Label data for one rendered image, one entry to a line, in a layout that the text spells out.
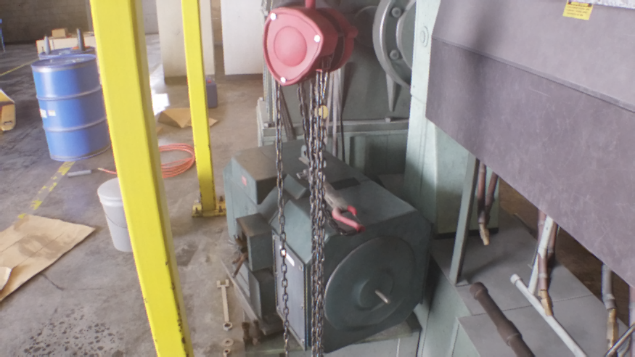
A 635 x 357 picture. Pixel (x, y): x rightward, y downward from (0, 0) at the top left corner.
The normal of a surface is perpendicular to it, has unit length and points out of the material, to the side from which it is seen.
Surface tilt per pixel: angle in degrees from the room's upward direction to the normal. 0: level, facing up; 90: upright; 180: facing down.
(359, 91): 90
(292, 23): 90
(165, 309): 90
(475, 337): 0
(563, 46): 78
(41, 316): 0
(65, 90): 90
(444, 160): 72
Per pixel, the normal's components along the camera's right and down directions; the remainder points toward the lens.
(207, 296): 0.00, -0.91
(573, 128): -0.99, 0.07
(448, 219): 0.15, 0.11
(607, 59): -0.96, -0.13
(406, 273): 0.55, 0.33
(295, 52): -0.43, 0.44
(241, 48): 0.16, 0.40
